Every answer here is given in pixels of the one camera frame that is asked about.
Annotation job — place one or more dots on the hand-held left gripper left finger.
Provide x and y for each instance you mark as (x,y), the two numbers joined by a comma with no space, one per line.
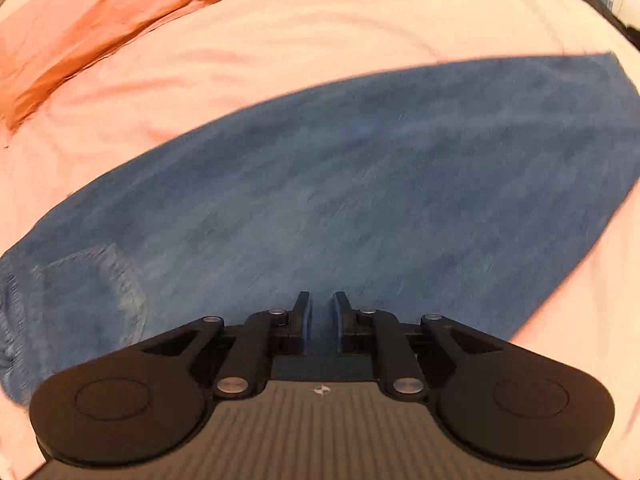
(306,327)

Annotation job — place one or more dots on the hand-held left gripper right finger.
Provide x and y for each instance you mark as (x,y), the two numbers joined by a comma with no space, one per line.
(334,327)

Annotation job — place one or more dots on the blue denim pants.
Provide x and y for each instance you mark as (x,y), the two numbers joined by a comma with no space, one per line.
(350,185)

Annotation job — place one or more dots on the orange bed sheet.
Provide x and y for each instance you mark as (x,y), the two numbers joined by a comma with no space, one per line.
(310,35)

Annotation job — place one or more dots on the orange embroidered pillow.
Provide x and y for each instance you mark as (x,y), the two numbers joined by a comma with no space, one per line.
(85,25)

